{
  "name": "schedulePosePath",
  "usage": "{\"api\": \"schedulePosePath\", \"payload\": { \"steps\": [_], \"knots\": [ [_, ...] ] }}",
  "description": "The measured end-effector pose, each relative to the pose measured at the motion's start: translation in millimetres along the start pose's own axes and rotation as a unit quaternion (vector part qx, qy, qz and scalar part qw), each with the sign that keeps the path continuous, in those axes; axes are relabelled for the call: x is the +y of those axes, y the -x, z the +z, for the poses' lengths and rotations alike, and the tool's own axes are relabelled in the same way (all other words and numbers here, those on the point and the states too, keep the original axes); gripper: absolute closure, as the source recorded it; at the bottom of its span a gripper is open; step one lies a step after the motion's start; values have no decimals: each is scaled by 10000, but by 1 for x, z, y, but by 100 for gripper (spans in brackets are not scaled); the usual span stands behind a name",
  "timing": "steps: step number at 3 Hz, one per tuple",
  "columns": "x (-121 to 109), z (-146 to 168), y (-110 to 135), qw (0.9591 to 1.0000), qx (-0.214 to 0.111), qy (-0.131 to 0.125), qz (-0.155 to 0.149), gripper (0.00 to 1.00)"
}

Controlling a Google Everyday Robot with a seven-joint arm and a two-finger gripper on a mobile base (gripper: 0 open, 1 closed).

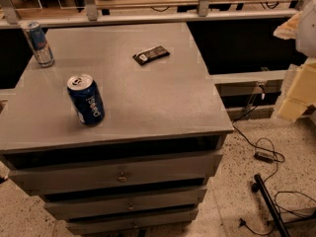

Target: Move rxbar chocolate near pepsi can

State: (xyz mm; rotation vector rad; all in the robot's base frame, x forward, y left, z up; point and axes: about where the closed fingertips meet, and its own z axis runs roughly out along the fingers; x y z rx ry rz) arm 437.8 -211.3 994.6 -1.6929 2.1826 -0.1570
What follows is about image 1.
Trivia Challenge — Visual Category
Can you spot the black power adapter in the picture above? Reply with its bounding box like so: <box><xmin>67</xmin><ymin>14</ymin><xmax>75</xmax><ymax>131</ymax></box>
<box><xmin>254</xmin><ymin>151</ymin><xmax>275</xmax><ymax>163</ymax></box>

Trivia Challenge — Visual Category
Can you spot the black floor cable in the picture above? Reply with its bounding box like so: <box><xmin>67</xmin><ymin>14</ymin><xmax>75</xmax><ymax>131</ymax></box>
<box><xmin>231</xmin><ymin>106</ymin><xmax>316</xmax><ymax>237</ymax></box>

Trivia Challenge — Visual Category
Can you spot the grey drawer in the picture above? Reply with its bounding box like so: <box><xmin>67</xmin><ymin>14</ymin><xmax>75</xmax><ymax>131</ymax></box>
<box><xmin>44</xmin><ymin>186</ymin><xmax>206</xmax><ymax>219</ymax></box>
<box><xmin>66</xmin><ymin>206</ymin><xmax>198</xmax><ymax>235</ymax></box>
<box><xmin>9</xmin><ymin>150</ymin><xmax>222</xmax><ymax>196</ymax></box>

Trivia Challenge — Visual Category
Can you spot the grey drawer cabinet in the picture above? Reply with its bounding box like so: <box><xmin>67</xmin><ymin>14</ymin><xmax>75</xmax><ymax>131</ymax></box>
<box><xmin>0</xmin><ymin>23</ymin><xmax>232</xmax><ymax>224</ymax></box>

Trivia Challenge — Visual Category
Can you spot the black rxbar chocolate bar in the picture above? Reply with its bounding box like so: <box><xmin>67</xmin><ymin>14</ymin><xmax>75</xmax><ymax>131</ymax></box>
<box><xmin>132</xmin><ymin>45</ymin><xmax>170</xmax><ymax>65</ymax></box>

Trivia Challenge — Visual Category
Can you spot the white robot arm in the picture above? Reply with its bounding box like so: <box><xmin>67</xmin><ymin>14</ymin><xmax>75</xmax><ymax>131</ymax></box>
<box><xmin>273</xmin><ymin>0</ymin><xmax>316</xmax><ymax>122</ymax></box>

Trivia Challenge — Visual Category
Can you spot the metal railing frame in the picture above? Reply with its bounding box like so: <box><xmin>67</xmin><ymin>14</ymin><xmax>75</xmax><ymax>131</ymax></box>
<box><xmin>0</xmin><ymin>0</ymin><xmax>309</xmax><ymax>29</ymax></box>

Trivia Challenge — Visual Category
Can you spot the black stand leg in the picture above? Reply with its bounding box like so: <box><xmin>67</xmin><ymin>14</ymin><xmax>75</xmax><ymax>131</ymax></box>
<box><xmin>252</xmin><ymin>174</ymin><xmax>290</xmax><ymax>237</ymax></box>

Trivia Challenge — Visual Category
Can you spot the middle grey drawer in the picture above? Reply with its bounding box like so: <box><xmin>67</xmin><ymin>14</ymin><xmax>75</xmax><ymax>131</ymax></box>
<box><xmin>44</xmin><ymin>186</ymin><xmax>206</xmax><ymax>219</ymax></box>

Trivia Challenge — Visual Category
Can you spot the bottom grey drawer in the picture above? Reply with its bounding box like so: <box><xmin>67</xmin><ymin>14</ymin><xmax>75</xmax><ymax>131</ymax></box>
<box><xmin>66</xmin><ymin>206</ymin><xmax>198</xmax><ymax>235</ymax></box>

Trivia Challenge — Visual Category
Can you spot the top grey drawer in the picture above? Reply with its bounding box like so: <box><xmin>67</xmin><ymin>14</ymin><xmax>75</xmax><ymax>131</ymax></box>
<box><xmin>9</xmin><ymin>150</ymin><xmax>222</xmax><ymax>196</ymax></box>

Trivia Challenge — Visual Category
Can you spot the blue pepsi can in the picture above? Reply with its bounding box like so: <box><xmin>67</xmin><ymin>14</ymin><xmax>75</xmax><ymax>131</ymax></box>
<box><xmin>67</xmin><ymin>74</ymin><xmax>105</xmax><ymax>125</ymax></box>

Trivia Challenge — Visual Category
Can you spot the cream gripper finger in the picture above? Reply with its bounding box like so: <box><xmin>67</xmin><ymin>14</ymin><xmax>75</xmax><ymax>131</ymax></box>
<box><xmin>277</xmin><ymin>63</ymin><xmax>316</xmax><ymax>121</ymax></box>
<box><xmin>274</xmin><ymin>12</ymin><xmax>301</xmax><ymax>40</ymax></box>

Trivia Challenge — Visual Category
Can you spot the red bull can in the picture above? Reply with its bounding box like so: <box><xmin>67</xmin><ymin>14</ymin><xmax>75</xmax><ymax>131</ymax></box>
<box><xmin>21</xmin><ymin>22</ymin><xmax>54</xmax><ymax>67</ymax></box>

